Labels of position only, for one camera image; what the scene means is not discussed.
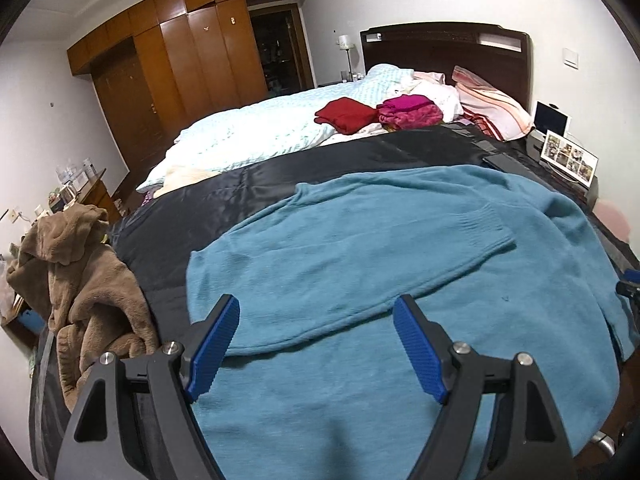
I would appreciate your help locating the black satin bed cover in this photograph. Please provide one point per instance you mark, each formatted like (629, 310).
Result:
(157, 239)

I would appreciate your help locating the white bed quilt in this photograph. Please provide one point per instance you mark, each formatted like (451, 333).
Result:
(285, 124)

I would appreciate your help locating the brown wooden wardrobe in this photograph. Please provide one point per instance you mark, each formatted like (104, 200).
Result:
(162, 65)

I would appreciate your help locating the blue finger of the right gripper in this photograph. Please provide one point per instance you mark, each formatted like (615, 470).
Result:
(632, 276)

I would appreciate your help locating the white bedside lamp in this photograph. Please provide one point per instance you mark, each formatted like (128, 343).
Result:
(346, 45)

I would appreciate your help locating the red folded garment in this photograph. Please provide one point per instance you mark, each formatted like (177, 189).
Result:
(346, 116)

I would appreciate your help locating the photo collage frame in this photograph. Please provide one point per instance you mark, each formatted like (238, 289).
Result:
(570, 158)

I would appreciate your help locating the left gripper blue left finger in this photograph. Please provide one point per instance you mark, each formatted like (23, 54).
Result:
(207, 345)

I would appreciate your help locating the small tablet screen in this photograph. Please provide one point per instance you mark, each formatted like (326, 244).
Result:
(548, 118)

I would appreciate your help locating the teal knitted sweater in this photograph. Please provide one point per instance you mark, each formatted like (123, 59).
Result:
(316, 384)

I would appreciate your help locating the dark doorway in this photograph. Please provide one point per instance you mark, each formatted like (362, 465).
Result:
(282, 49)

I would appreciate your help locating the white wall switch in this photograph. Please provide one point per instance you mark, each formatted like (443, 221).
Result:
(570, 58)

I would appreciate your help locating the pink striped pillow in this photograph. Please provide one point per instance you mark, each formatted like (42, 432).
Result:
(494, 112)

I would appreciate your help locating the floral patterned bedsheet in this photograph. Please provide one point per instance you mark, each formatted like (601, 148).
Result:
(475, 127)

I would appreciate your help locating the wooden side desk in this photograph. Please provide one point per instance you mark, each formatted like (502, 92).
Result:
(95, 193)

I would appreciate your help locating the dark wooden headboard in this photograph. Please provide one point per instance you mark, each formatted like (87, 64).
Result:
(503, 57)

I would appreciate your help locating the magenta folded garment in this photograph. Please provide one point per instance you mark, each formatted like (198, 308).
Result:
(409, 111)

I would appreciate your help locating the brown fleece garment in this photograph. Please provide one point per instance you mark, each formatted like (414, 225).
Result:
(67, 272)

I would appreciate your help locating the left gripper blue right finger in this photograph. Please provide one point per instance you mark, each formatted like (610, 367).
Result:
(427, 346)

